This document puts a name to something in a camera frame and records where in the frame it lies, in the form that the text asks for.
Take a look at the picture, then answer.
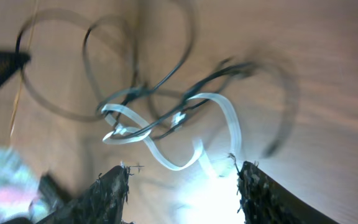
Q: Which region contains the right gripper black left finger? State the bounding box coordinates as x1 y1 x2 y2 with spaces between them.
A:
39 165 131 224

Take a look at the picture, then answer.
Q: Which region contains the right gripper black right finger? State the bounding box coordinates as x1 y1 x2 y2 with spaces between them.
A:
237 161 337 224

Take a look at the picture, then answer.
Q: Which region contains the white cable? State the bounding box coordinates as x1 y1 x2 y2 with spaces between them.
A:
101 92 242 178

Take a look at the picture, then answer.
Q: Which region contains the black cable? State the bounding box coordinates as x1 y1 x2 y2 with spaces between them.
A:
14 0 301 158

